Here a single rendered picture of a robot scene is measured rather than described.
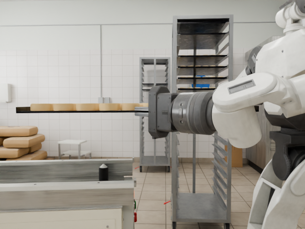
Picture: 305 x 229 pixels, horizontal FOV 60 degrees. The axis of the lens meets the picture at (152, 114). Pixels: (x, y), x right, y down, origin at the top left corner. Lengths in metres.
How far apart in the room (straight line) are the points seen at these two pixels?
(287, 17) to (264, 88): 0.59
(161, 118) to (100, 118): 4.47
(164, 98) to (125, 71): 4.40
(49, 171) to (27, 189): 0.29
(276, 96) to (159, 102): 0.24
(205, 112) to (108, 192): 0.36
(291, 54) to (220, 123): 0.45
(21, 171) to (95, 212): 0.43
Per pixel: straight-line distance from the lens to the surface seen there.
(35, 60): 5.51
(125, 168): 1.02
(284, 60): 0.90
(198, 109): 0.51
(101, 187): 0.74
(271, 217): 0.99
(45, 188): 0.76
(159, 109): 0.59
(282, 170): 1.00
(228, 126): 0.50
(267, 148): 4.20
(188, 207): 2.60
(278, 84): 0.48
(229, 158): 2.28
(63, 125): 5.26
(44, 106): 0.71
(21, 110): 0.73
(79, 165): 1.03
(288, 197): 0.96
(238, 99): 0.47
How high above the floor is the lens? 1.11
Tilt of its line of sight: 3 degrees down
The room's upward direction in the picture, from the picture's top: straight up
